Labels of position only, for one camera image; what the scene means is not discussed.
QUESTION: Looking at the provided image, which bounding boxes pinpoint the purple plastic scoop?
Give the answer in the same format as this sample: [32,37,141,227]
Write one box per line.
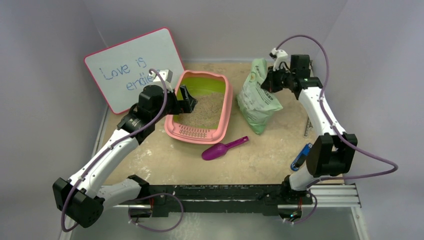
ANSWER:
[201,136,250,161]

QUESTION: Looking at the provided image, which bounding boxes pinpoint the pink green litter box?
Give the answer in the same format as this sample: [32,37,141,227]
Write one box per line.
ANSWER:
[164,70,233,145]

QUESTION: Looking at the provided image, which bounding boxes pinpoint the whiteboard with pink frame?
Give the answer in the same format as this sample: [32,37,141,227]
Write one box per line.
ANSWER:
[84,27,185,114]

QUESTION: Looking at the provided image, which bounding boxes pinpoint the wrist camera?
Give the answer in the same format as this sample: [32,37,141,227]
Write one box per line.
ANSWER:
[152,69,174,92]
[269,48,289,72]

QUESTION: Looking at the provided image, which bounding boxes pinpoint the green litter bag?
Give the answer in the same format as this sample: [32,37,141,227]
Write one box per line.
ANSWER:
[236,58,283,135]

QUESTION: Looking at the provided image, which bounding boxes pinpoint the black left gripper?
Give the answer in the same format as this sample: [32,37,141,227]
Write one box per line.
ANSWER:
[152,85,196,123]

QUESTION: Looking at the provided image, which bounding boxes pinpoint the aluminium frame rails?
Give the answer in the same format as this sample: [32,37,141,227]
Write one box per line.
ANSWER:
[278,183,363,210]

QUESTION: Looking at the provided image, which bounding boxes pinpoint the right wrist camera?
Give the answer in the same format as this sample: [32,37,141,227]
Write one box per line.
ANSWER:
[269,48,289,72]

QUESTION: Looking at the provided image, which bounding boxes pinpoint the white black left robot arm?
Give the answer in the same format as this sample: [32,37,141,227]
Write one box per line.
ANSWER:
[52,85,197,232]

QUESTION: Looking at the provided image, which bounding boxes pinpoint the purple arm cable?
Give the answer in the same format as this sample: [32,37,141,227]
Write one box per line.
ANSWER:
[275,34,399,186]
[60,68,169,233]

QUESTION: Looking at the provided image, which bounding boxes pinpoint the blue black stapler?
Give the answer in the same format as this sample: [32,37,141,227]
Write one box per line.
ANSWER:
[290,143,313,172]

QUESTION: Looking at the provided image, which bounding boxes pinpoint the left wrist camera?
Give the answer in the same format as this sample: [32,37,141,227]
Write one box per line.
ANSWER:
[152,69,174,92]

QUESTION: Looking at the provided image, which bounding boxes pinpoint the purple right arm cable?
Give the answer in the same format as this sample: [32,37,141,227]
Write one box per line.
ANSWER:
[275,34,399,186]

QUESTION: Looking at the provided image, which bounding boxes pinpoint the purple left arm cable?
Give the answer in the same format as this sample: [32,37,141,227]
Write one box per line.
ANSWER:
[60,68,169,233]

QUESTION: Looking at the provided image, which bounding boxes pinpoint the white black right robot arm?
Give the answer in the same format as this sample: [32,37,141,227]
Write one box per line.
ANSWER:
[261,50,358,204]

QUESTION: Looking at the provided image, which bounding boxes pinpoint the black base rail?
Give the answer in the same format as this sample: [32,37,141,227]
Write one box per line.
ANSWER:
[128,183,314,218]

